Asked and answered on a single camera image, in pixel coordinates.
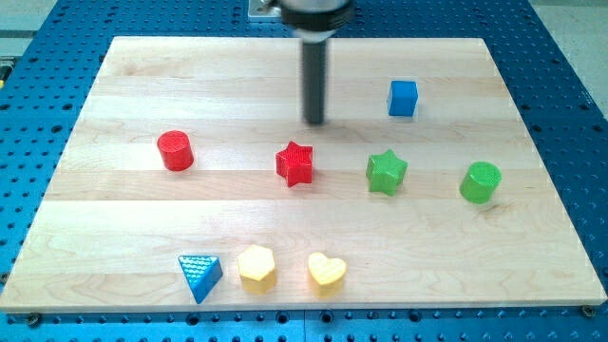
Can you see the red cylinder block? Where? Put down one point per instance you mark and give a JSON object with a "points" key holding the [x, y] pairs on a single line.
{"points": [[175, 149]]}

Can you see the board clamp screw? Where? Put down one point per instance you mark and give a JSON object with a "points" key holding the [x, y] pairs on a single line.
{"points": [[33, 320], [588, 311]]}

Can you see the blue cube block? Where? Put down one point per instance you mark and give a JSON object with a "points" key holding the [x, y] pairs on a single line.
{"points": [[402, 98]]}

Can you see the yellow hexagon block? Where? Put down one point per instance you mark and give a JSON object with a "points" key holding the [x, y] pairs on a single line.
{"points": [[257, 269]]}

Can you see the left board clamp screw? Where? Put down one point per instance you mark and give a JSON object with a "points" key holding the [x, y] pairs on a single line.
{"points": [[33, 320]]}

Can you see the green star block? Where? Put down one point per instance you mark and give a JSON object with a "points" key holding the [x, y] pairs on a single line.
{"points": [[385, 172]]}

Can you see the red star block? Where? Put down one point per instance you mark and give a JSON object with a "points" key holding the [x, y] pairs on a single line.
{"points": [[295, 163]]}

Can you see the wooden board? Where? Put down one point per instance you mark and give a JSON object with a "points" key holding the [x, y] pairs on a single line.
{"points": [[113, 222]]}

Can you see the silver metal mounting plate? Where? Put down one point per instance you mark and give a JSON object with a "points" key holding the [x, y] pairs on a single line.
{"points": [[263, 9]]}

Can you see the right board clamp screw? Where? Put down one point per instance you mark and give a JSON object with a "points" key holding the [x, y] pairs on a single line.
{"points": [[588, 311]]}

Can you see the yellow heart block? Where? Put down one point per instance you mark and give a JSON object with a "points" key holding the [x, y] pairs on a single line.
{"points": [[326, 274]]}

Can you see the green cylinder block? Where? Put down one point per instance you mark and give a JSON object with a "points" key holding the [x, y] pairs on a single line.
{"points": [[480, 182]]}

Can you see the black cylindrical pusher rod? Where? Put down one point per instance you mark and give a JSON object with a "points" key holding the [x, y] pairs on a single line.
{"points": [[314, 81]]}

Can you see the blue triangle block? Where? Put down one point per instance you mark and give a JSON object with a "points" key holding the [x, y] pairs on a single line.
{"points": [[202, 273]]}

